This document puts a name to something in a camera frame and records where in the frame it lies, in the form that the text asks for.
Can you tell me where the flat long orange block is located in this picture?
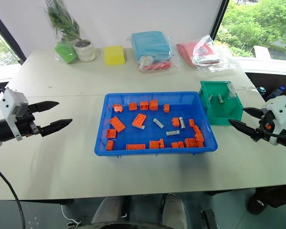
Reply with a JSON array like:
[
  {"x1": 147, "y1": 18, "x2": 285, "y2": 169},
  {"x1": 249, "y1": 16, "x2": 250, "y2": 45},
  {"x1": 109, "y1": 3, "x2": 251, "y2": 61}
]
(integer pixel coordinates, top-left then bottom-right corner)
[
  {"x1": 109, "y1": 116, "x2": 126, "y2": 133},
  {"x1": 125, "y1": 144, "x2": 146, "y2": 151},
  {"x1": 132, "y1": 113, "x2": 147, "y2": 127}
]

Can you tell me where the clear label card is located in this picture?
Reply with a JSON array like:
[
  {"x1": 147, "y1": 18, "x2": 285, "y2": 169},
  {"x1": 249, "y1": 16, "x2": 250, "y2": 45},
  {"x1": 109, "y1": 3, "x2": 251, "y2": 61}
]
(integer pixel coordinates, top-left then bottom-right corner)
[{"x1": 227, "y1": 83, "x2": 237, "y2": 99}]

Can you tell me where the green plant in plastic wrap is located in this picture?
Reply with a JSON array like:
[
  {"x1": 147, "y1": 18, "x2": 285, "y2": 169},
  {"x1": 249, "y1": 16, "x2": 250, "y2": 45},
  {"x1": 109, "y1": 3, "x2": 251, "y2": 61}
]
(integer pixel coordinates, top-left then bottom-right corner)
[{"x1": 43, "y1": 0, "x2": 83, "y2": 42}]

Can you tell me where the red cloth in plastic bag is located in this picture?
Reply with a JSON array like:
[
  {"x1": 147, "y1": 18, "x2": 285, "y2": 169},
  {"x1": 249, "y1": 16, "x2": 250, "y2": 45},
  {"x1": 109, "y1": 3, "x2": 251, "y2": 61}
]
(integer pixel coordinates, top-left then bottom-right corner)
[{"x1": 139, "y1": 60, "x2": 173, "y2": 73}]

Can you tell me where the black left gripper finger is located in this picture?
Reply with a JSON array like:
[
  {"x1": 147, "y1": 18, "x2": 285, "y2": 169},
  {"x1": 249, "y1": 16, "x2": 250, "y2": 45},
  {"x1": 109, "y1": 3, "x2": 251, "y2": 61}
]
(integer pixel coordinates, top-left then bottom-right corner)
[
  {"x1": 39, "y1": 118, "x2": 73, "y2": 137},
  {"x1": 28, "y1": 101, "x2": 60, "y2": 114}
]

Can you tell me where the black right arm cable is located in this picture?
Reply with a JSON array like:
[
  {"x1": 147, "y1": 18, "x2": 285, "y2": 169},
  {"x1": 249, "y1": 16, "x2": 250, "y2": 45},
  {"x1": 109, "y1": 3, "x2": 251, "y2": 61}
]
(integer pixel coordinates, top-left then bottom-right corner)
[{"x1": 264, "y1": 132, "x2": 286, "y2": 139}]

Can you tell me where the black floor bracket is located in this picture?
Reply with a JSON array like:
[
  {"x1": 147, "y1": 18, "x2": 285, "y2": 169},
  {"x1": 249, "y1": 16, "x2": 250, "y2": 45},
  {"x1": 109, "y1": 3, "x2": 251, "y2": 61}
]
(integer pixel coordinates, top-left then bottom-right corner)
[{"x1": 199, "y1": 209, "x2": 218, "y2": 229}]

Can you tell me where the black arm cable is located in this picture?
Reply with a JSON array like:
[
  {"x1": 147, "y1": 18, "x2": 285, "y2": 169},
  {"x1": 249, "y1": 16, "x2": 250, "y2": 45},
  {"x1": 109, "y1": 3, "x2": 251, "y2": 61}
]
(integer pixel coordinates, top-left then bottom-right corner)
[
  {"x1": 264, "y1": 132, "x2": 286, "y2": 139},
  {"x1": 0, "y1": 161, "x2": 27, "y2": 229}
]

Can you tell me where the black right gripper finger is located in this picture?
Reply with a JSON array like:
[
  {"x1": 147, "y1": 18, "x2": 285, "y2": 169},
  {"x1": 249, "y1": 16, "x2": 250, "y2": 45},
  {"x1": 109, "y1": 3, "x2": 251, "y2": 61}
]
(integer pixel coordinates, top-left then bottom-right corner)
[
  {"x1": 228, "y1": 119, "x2": 257, "y2": 139},
  {"x1": 243, "y1": 107, "x2": 266, "y2": 119}
]

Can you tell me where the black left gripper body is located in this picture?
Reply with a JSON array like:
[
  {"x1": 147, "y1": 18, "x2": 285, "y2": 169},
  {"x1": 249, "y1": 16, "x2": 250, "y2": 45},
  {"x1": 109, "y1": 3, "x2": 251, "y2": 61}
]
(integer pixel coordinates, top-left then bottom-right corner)
[{"x1": 14, "y1": 106, "x2": 43, "y2": 138}]

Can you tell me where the white plant pot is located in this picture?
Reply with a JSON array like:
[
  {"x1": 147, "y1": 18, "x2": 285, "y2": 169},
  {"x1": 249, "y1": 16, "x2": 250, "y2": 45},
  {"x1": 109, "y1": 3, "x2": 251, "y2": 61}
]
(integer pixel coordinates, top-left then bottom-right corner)
[{"x1": 73, "y1": 39, "x2": 96, "y2": 62}]

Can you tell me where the blue labelled plastic bottle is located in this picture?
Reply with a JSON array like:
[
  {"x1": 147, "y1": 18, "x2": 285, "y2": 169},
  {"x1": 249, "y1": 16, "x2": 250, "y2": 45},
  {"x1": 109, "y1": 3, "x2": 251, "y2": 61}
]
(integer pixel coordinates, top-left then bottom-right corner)
[{"x1": 266, "y1": 85, "x2": 286, "y2": 101}]

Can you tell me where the pink cloth in plastic bag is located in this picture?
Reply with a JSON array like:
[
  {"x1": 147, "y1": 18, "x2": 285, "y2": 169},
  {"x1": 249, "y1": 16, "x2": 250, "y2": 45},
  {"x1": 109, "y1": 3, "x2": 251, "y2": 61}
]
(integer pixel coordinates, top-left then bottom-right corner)
[{"x1": 176, "y1": 34, "x2": 235, "y2": 73}]

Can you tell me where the yellow sponge block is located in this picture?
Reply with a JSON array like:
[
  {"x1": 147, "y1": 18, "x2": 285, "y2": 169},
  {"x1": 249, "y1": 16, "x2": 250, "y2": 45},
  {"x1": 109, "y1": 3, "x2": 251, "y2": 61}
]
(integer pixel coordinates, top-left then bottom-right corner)
[{"x1": 104, "y1": 45, "x2": 125, "y2": 66}]

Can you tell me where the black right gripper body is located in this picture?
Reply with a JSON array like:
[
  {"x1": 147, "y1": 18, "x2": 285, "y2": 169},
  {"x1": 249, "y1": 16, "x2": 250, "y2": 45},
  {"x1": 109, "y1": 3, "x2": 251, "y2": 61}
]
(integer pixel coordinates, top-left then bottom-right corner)
[{"x1": 251, "y1": 112, "x2": 275, "y2": 142}]

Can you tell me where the black window frame bar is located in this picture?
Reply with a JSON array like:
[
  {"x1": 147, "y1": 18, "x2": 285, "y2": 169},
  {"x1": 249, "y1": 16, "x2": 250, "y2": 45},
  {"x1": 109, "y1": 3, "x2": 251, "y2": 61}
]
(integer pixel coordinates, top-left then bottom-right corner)
[
  {"x1": 0, "y1": 4, "x2": 27, "y2": 65},
  {"x1": 210, "y1": 0, "x2": 230, "y2": 44}
]

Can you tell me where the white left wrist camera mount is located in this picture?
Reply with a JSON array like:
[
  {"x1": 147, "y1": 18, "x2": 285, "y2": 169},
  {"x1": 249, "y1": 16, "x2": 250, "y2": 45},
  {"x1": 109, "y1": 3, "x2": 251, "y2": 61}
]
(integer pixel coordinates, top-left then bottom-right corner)
[{"x1": 0, "y1": 87, "x2": 29, "y2": 142}]

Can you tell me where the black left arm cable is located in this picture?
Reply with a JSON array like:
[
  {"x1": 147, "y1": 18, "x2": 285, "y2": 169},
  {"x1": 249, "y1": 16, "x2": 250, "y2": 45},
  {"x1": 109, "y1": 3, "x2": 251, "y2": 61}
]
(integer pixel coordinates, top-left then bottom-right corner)
[{"x1": 0, "y1": 161, "x2": 27, "y2": 229}]

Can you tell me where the white floor cable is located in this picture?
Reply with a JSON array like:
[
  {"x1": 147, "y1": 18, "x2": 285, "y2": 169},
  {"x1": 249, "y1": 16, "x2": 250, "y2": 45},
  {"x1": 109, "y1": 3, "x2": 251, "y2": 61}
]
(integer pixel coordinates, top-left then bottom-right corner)
[{"x1": 61, "y1": 204, "x2": 82, "y2": 227}]

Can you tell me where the blue plastic tray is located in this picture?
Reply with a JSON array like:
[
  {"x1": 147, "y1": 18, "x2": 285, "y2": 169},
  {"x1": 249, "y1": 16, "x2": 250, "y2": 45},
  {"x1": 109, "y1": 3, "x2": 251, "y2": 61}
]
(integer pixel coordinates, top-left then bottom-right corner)
[{"x1": 94, "y1": 91, "x2": 219, "y2": 157}]

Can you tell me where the blue cloth in plastic bag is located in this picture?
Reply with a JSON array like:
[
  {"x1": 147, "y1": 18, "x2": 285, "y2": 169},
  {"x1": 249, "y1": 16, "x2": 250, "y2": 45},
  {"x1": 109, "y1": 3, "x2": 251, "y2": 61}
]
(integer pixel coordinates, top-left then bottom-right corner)
[{"x1": 130, "y1": 30, "x2": 173, "y2": 65}]

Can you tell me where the black shoe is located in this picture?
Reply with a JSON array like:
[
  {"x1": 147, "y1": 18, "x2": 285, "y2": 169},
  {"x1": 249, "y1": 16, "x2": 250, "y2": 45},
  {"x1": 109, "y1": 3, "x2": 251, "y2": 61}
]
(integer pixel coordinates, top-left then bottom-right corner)
[{"x1": 246, "y1": 187, "x2": 286, "y2": 217}]

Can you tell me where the grey rounded shape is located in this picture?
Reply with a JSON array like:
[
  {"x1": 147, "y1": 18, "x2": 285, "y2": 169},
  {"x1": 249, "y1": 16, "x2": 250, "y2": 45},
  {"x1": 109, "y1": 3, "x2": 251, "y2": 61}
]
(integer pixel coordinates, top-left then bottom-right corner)
[
  {"x1": 91, "y1": 195, "x2": 125, "y2": 229},
  {"x1": 162, "y1": 193, "x2": 189, "y2": 229}
]

